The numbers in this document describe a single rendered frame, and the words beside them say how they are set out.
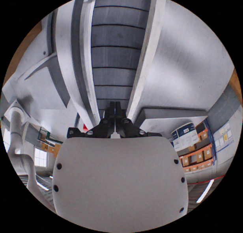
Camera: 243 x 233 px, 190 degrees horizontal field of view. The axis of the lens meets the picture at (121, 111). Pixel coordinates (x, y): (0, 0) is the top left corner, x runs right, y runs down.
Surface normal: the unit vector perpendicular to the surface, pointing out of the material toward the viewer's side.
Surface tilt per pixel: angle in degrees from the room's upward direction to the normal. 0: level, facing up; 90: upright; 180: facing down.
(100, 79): 0
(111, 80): 0
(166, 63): 0
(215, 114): 90
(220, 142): 90
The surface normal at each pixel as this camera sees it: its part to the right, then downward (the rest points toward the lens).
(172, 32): 0.06, 0.81
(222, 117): -0.97, -0.08
